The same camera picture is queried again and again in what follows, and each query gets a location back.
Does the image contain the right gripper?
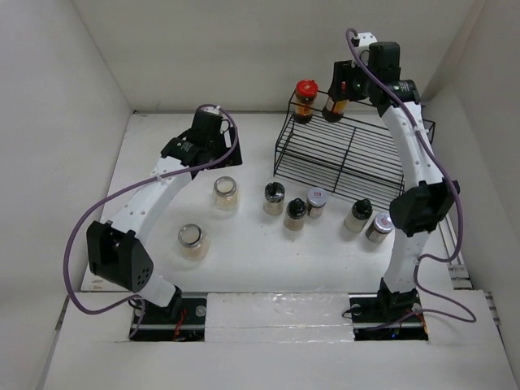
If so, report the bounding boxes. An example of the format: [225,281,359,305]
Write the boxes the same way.
[328,58,377,101]

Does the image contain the red lid sauce jar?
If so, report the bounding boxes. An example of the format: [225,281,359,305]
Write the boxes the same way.
[322,81,348,123]
[293,79,319,124]

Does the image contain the clear glass jar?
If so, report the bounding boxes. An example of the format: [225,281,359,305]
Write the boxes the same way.
[211,175,239,219]
[177,223,210,261]

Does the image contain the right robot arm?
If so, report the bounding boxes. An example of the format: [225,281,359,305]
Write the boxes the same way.
[332,28,462,328]

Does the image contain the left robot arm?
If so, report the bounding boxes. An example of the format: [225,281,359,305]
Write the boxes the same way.
[86,104,241,323]

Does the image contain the black cap spice grinder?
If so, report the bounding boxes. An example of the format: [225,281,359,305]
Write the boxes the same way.
[344,198,373,233]
[284,198,307,232]
[263,181,285,215]

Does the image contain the white lid spice jar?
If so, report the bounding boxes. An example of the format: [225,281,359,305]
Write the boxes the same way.
[306,187,328,219]
[366,212,394,244]

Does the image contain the clear glass jar front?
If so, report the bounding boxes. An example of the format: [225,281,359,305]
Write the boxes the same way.
[177,223,210,261]

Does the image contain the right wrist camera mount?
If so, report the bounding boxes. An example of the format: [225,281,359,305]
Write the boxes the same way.
[351,32,378,65]

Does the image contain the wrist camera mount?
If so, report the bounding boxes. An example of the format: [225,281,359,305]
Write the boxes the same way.
[197,103,223,116]
[351,32,378,65]

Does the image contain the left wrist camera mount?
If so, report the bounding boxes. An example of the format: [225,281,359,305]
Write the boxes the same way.
[197,103,223,116]

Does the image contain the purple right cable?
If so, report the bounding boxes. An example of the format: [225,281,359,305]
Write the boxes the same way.
[344,28,477,330]

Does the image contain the black wire rack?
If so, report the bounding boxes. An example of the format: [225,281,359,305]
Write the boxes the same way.
[275,84,437,204]

